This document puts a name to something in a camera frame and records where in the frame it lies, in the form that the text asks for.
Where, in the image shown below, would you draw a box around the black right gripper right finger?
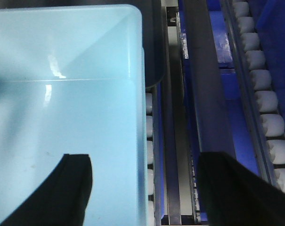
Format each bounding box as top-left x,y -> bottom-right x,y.
197,152 -> 285,226

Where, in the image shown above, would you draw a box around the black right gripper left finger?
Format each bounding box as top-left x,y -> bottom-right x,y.
0,154 -> 93,226

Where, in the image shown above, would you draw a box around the light blue plastic bin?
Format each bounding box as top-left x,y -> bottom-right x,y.
0,4 -> 148,226

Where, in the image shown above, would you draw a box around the white roller track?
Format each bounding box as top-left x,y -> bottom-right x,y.
231,0 -> 285,193

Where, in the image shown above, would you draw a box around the steel divider rail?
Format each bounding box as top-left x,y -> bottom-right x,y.
184,0 -> 236,158

